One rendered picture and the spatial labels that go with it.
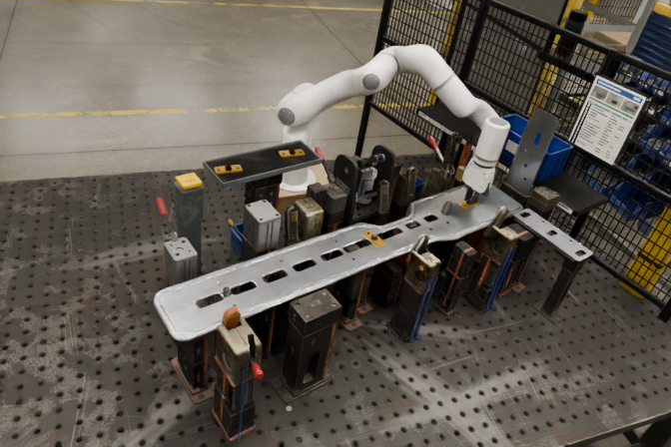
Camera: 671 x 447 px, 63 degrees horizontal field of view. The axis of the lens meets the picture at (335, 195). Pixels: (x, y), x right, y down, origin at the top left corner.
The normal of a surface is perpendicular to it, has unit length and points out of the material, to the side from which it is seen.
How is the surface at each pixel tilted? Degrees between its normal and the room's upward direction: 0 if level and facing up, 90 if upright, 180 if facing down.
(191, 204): 90
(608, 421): 0
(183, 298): 0
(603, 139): 90
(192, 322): 0
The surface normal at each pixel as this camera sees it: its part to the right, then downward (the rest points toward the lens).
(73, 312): 0.14, -0.81
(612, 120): -0.80, 0.24
